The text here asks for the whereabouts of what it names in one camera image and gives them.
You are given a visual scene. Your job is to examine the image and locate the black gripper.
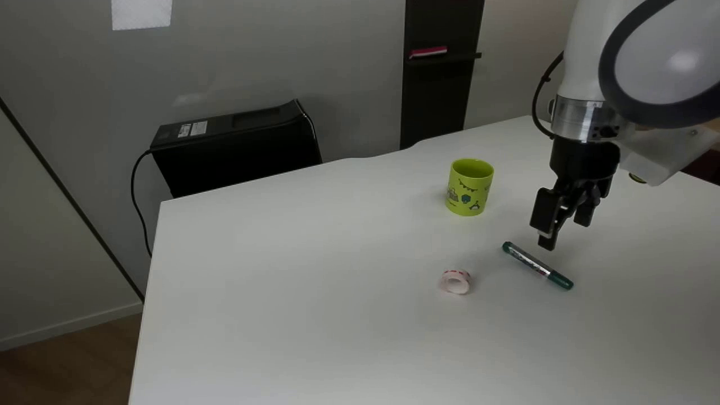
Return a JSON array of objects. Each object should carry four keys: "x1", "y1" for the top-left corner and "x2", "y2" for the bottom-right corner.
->
[{"x1": 528, "y1": 137, "x2": 621, "y2": 252}]

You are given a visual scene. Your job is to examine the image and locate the green and grey marker pen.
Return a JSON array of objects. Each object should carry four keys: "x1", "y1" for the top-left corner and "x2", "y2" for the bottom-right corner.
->
[{"x1": 500, "y1": 238, "x2": 576, "y2": 292}]

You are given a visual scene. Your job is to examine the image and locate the lime green printed cup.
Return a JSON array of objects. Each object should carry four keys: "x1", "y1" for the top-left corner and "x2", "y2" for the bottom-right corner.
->
[{"x1": 446, "y1": 155, "x2": 497, "y2": 218}]

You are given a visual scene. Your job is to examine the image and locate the pink and white tape roll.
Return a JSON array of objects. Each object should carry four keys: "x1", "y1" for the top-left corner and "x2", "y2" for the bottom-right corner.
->
[{"x1": 435, "y1": 268, "x2": 475, "y2": 297}]

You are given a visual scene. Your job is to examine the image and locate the tall black shelf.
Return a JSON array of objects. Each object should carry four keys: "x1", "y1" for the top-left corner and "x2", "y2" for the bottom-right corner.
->
[{"x1": 398, "y1": 0, "x2": 485, "y2": 151}]

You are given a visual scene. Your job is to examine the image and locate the pink item on shelf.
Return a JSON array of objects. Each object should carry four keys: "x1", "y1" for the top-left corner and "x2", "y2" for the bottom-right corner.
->
[{"x1": 406, "y1": 45, "x2": 450, "y2": 61}]

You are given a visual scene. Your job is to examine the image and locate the black computer case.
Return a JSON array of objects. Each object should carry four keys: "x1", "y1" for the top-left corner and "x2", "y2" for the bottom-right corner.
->
[{"x1": 147, "y1": 99, "x2": 323, "y2": 201}]

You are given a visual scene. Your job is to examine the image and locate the black robot wrist cable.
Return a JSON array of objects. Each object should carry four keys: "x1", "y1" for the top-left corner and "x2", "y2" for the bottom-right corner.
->
[{"x1": 530, "y1": 53, "x2": 567, "y2": 142}]

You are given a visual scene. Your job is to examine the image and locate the black computer power cable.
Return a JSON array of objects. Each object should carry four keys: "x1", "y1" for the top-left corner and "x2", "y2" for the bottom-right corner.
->
[{"x1": 128, "y1": 146, "x2": 156, "y2": 259}]

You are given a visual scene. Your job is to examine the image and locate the white paper sheet on wall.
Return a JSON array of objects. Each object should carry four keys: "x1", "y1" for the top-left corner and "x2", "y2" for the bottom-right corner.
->
[{"x1": 110, "y1": 0, "x2": 174, "y2": 34}]

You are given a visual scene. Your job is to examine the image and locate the black diagonal wall strip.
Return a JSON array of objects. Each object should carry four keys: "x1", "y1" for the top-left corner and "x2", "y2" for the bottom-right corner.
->
[{"x1": 0, "y1": 98, "x2": 146, "y2": 303}]

